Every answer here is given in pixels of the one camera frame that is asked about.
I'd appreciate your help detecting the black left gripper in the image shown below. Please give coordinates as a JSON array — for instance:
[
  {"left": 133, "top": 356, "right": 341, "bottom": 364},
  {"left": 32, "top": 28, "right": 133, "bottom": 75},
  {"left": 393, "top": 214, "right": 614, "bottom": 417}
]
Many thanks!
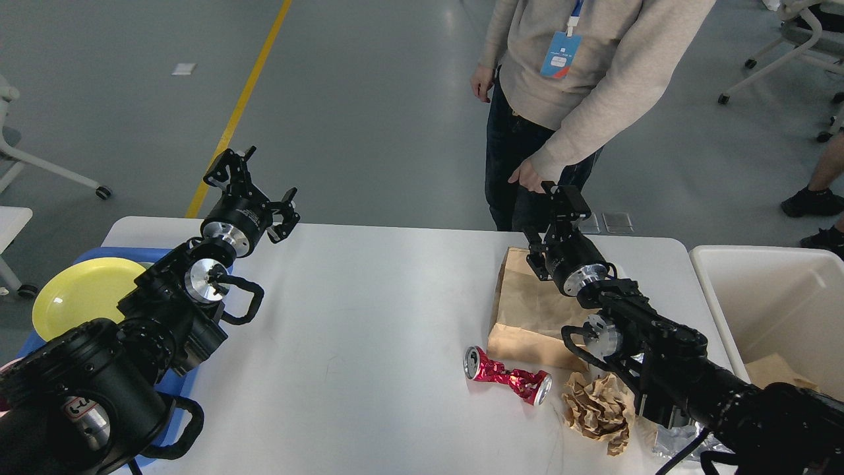
[{"left": 200, "top": 146, "right": 301, "bottom": 258}]

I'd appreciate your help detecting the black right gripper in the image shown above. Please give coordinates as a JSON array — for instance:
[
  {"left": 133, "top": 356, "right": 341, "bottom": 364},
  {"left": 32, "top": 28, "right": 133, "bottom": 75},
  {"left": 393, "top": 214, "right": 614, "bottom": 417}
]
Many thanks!
[{"left": 524, "top": 181, "right": 609, "bottom": 295}]

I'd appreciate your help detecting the yellow plastic plate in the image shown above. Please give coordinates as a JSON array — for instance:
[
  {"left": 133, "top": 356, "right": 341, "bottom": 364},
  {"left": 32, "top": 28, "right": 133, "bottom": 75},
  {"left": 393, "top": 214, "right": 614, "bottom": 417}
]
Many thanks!
[{"left": 32, "top": 257, "right": 145, "bottom": 342}]

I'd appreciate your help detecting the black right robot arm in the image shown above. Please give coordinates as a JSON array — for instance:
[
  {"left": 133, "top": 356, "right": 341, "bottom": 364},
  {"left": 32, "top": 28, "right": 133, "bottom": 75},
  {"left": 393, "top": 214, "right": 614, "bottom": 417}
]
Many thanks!
[{"left": 524, "top": 181, "right": 843, "bottom": 474}]

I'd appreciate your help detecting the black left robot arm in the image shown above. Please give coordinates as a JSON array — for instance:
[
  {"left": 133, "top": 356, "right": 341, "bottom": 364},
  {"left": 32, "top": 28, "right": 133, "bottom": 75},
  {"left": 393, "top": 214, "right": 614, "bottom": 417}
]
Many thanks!
[{"left": 2, "top": 146, "right": 299, "bottom": 474}]

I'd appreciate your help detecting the brown paper bag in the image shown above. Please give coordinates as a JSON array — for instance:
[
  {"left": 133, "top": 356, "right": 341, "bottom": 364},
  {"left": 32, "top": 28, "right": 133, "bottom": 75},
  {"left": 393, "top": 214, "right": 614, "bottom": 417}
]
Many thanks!
[{"left": 487, "top": 247, "right": 593, "bottom": 371}]

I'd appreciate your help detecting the person in beige sweater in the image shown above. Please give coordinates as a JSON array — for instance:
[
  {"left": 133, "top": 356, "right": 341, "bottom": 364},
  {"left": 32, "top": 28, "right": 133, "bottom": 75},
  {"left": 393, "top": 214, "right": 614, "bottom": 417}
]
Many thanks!
[{"left": 469, "top": 1, "right": 714, "bottom": 232}]

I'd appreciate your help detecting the crushed red soda can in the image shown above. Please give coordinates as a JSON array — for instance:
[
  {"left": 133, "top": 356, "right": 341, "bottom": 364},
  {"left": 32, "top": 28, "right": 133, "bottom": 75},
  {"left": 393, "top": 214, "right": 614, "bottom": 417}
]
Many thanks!
[{"left": 462, "top": 346, "right": 553, "bottom": 406}]

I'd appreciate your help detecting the blue id badge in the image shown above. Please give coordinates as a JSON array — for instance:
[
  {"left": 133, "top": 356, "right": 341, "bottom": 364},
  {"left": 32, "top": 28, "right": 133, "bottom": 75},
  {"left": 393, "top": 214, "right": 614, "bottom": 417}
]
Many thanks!
[{"left": 540, "top": 31, "right": 582, "bottom": 79}]

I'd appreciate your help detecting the crumpled brown paper ball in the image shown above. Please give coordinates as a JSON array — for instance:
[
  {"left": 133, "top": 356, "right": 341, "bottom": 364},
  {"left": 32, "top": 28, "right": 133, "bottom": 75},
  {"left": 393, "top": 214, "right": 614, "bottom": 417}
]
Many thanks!
[{"left": 562, "top": 372, "right": 636, "bottom": 457}]

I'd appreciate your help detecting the white plastic bin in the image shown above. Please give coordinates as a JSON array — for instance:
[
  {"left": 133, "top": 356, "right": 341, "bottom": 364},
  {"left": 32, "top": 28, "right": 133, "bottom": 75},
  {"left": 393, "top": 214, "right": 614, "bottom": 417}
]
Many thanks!
[{"left": 690, "top": 245, "right": 843, "bottom": 399}]

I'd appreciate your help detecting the white side table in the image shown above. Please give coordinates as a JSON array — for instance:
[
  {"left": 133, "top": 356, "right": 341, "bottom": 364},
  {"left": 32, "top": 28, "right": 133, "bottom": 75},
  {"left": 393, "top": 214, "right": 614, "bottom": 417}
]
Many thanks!
[{"left": 0, "top": 205, "right": 40, "bottom": 299}]

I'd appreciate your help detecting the brown paper in bin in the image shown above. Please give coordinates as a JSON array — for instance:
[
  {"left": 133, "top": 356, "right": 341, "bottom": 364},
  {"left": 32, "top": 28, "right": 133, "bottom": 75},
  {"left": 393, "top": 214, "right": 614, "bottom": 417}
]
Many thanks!
[{"left": 745, "top": 354, "right": 819, "bottom": 390}]

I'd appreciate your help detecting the person with black sneakers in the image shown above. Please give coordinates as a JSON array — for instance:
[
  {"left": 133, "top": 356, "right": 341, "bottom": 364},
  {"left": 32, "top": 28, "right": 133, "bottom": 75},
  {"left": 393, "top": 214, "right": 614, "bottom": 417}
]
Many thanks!
[{"left": 780, "top": 132, "right": 843, "bottom": 259}]

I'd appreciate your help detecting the white office chair right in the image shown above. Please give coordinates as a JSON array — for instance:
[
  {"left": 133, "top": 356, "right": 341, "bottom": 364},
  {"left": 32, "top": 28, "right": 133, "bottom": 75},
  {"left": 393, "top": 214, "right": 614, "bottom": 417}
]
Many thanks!
[{"left": 717, "top": 1, "right": 843, "bottom": 105}]

